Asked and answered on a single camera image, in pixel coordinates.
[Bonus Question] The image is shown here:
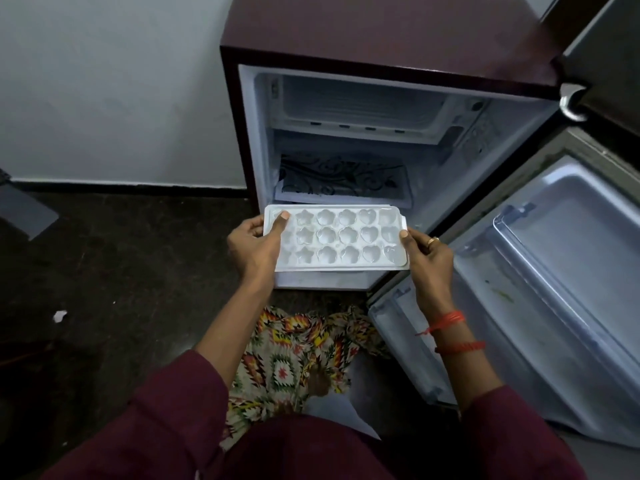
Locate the grey flat object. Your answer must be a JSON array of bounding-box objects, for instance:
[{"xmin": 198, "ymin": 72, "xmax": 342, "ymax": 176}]
[{"xmin": 0, "ymin": 167, "xmax": 60, "ymax": 241}]

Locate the person's right hand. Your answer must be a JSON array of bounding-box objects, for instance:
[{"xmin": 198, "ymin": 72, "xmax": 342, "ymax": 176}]
[{"xmin": 399, "ymin": 229, "xmax": 455, "ymax": 317}]

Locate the colourful patterned garment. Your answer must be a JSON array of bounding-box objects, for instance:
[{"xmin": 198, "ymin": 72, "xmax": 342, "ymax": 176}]
[{"xmin": 219, "ymin": 304, "xmax": 388, "ymax": 451}]

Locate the maroon long-sleeved top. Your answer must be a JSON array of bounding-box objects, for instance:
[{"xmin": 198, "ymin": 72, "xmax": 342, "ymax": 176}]
[{"xmin": 39, "ymin": 349, "xmax": 592, "ymax": 480}]

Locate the white ice cube tray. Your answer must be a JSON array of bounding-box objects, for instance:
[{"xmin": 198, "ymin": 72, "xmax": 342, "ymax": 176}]
[{"xmin": 263, "ymin": 204, "xmax": 410, "ymax": 273}]

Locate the person's right forearm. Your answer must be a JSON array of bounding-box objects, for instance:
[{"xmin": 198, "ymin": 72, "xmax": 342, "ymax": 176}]
[{"xmin": 419, "ymin": 307, "xmax": 505, "ymax": 413}]

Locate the person's left forearm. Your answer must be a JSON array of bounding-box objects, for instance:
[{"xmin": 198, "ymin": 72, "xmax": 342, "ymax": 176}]
[{"xmin": 194, "ymin": 280, "xmax": 277, "ymax": 390}]

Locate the freezer compartment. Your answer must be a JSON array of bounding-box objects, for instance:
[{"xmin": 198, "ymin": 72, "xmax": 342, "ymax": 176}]
[{"xmin": 264, "ymin": 72, "xmax": 482, "ymax": 145}]

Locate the maroon small refrigerator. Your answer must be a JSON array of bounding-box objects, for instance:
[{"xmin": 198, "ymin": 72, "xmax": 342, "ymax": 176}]
[{"xmin": 219, "ymin": 0, "xmax": 567, "ymax": 291}]

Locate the clear door shelf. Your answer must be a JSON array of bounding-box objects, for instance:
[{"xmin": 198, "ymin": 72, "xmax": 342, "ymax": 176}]
[
  {"xmin": 369, "ymin": 286, "xmax": 460, "ymax": 409},
  {"xmin": 492, "ymin": 155, "xmax": 640, "ymax": 391}
]

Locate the red thread wristband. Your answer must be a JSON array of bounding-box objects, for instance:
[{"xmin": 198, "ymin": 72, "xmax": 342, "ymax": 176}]
[
  {"xmin": 415, "ymin": 310, "xmax": 467, "ymax": 337},
  {"xmin": 434, "ymin": 341, "xmax": 487, "ymax": 355}
]

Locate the chrome door lock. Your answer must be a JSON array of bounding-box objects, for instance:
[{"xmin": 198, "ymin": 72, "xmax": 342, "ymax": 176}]
[{"xmin": 558, "ymin": 83, "xmax": 592, "ymax": 122}]

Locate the person's left hand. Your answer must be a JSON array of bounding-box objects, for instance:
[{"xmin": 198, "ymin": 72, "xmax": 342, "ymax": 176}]
[{"xmin": 227, "ymin": 211, "xmax": 291, "ymax": 285}]

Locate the floral patterned chiller tray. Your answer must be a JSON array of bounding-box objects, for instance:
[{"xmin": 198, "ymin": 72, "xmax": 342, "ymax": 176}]
[{"xmin": 274, "ymin": 153, "xmax": 416, "ymax": 209}]

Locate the refrigerator door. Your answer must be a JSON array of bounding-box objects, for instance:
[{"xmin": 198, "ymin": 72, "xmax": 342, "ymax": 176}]
[{"xmin": 367, "ymin": 0, "xmax": 640, "ymax": 449}]

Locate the clear lower door shelf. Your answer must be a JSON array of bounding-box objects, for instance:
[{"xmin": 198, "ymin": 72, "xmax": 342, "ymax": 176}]
[{"xmin": 369, "ymin": 286, "xmax": 460, "ymax": 409}]

